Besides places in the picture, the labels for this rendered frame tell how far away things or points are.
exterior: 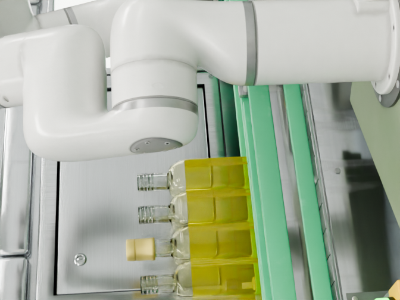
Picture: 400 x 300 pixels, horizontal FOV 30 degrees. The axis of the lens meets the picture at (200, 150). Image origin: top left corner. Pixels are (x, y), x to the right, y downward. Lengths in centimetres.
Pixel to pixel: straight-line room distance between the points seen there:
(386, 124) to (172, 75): 26
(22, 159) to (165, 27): 66
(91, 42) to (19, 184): 57
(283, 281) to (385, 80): 32
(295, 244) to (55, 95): 41
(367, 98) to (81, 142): 38
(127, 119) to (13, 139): 67
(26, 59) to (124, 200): 54
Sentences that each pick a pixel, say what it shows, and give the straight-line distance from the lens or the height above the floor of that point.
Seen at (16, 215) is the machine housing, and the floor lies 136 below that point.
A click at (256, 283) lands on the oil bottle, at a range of 113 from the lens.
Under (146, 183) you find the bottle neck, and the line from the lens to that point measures 120.
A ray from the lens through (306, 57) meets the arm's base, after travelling 82.
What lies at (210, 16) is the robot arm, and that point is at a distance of 81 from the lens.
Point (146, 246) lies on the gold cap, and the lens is 115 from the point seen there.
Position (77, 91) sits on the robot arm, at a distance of 83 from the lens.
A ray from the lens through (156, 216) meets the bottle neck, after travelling 118.
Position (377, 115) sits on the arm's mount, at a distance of 93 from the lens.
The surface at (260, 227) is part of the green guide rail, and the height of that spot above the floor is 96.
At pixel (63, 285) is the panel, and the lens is 129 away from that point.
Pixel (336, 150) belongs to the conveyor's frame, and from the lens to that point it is 109.
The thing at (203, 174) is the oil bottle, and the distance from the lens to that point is 119.
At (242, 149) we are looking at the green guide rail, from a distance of 128.
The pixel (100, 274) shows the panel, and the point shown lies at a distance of 129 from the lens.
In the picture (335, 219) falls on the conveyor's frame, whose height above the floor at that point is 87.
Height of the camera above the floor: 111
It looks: 3 degrees down
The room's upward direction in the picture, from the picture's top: 93 degrees counter-clockwise
